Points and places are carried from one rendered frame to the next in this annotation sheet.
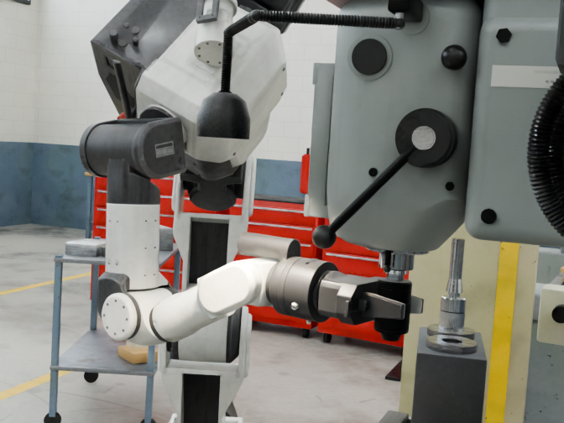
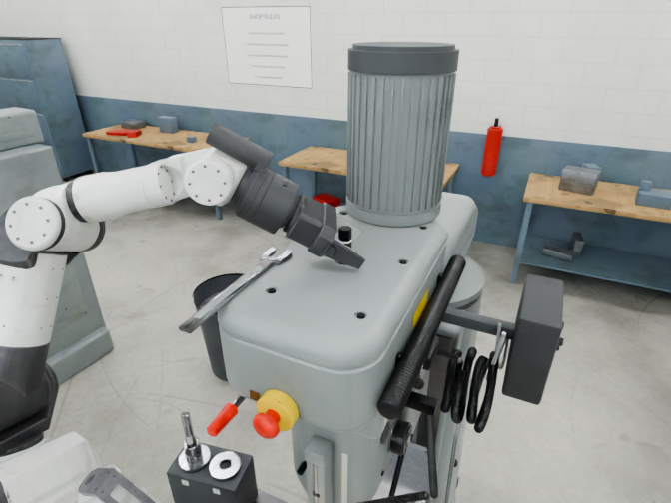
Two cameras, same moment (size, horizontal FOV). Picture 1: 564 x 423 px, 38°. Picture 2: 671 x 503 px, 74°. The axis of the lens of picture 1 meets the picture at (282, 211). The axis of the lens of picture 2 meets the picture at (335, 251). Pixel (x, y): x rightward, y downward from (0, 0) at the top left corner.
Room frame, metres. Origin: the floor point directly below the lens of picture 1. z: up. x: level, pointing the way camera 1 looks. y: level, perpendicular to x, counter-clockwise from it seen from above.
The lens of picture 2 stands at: (1.07, 0.50, 2.25)
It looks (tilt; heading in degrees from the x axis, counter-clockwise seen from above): 28 degrees down; 275
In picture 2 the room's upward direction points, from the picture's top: straight up
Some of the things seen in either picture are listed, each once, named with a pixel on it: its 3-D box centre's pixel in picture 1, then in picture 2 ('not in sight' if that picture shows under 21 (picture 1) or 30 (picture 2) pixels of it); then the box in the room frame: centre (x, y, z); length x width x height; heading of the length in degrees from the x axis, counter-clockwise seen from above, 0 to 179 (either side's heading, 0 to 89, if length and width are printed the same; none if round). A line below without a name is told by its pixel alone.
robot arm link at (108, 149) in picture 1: (128, 164); not in sight; (1.42, 0.27, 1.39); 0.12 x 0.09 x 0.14; 56
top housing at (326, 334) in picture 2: not in sight; (347, 294); (1.10, -0.17, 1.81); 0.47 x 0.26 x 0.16; 70
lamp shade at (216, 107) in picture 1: (223, 114); not in sight; (1.11, 0.09, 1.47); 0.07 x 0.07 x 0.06
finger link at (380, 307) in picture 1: (381, 308); not in sight; (1.08, -0.14, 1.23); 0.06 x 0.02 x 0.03; 54
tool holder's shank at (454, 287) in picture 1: (456, 268); (188, 428); (1.55, -0.34, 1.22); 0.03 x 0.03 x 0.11
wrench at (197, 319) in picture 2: not in sight; (240, 284); (1.26, -0.06, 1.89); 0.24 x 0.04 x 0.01; 70
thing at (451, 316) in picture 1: (451, 315); (193, 450); (1.55, -0.34, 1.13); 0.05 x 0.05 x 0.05
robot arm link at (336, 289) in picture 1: (336, 295); not in sight; (1.16, -0.08, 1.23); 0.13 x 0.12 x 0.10; 145
